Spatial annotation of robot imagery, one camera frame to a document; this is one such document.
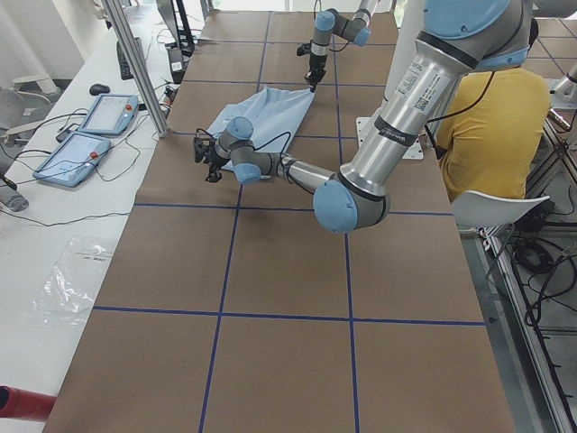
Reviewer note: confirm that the blue teach pendant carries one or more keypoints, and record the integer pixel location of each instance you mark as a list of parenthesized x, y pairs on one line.
[(110, 114), (74, 159)]

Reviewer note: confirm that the white chair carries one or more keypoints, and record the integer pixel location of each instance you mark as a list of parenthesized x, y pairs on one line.
[(473, 210)]

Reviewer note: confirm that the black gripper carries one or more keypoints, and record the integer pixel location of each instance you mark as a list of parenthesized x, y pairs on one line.
[(316, 63), (213, 163)]

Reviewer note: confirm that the brown paper table cover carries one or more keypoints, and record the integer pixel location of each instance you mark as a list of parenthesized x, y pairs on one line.
[(230, 309)]

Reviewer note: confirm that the red cylinder object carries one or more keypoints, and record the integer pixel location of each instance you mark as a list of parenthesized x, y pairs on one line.
[(25, 405)]

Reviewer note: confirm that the light blue button-up shirt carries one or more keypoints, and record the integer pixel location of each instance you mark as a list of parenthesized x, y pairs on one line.
[(275, 114)]

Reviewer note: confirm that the near blue teach pendant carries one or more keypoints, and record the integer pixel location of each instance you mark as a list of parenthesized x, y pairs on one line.
[(74, 159)]

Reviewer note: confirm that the black power adapter box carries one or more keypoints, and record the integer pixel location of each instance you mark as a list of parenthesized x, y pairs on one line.
[(177, 64)]

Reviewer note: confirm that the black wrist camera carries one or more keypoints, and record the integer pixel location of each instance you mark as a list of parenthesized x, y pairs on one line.
[(304, 49), (202, 141)]

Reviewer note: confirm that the clear plastic bag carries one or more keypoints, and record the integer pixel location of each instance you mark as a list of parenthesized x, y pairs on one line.
[(69, 292)]

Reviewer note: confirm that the black keyboard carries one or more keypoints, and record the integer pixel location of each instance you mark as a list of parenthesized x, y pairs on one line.
[(124, 66)]

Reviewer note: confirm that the grey aluminium profile post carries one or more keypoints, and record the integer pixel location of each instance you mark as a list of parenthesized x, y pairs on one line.
[(137, 63)]

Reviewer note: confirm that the person in yellow shirt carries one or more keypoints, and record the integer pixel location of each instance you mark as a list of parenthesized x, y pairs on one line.
[(492, 135)]

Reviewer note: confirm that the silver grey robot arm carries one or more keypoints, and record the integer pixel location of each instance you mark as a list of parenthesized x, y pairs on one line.
[(452, 39), (329, 23)]

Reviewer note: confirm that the black computer mouse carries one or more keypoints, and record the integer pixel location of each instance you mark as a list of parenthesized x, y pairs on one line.
[(99, 89)]

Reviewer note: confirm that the far blue teach pendant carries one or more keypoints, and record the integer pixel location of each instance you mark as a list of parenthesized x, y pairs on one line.
[(110, 114)]

